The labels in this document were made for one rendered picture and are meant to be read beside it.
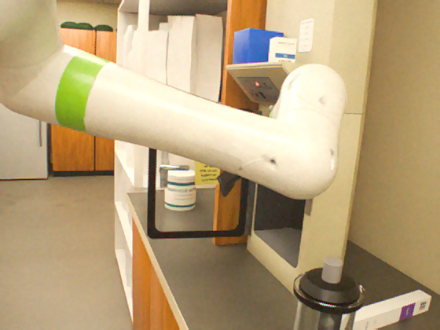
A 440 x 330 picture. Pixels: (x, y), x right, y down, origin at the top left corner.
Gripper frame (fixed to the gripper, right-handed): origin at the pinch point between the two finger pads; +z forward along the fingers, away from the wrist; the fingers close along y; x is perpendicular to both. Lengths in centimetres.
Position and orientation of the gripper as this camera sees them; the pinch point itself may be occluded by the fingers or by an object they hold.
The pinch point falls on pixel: (247, 181)
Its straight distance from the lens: 91.2
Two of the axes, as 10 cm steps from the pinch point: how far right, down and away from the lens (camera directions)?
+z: -2.5, 4.4, 8.7
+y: -8.8, 2.8, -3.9
